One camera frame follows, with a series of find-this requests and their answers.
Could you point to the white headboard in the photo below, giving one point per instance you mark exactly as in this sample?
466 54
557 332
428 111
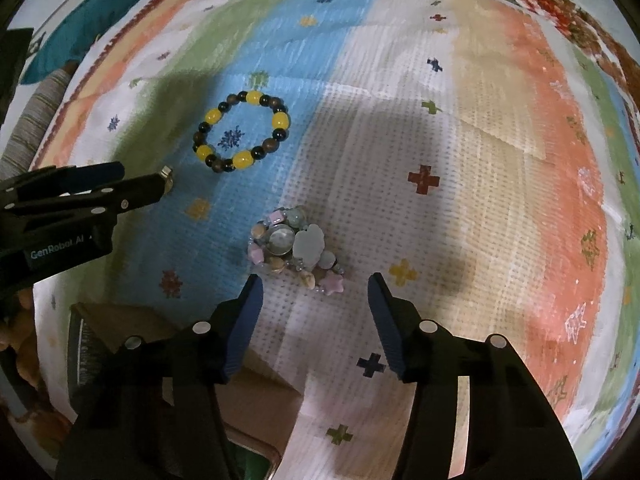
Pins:
55 5

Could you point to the striped pastel cloth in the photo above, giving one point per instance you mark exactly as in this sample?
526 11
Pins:
450 160

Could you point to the red floral blanket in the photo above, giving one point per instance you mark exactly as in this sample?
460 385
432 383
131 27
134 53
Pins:
565 15

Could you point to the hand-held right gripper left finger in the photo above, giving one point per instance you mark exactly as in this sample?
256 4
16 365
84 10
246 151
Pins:
242 330

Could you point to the person's left hand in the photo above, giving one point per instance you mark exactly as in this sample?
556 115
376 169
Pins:
22 345

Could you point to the metal tin box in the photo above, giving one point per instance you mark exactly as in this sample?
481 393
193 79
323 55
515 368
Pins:
260 395

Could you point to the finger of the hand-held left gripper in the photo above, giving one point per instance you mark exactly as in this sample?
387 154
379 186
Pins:
75 180
125 197

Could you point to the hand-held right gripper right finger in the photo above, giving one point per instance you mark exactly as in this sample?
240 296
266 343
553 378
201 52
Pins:
392 325

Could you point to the teal pillow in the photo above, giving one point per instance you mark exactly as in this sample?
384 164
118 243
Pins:
100 15

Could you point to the striped bolster pillow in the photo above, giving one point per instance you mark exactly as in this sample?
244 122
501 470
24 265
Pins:
35 120

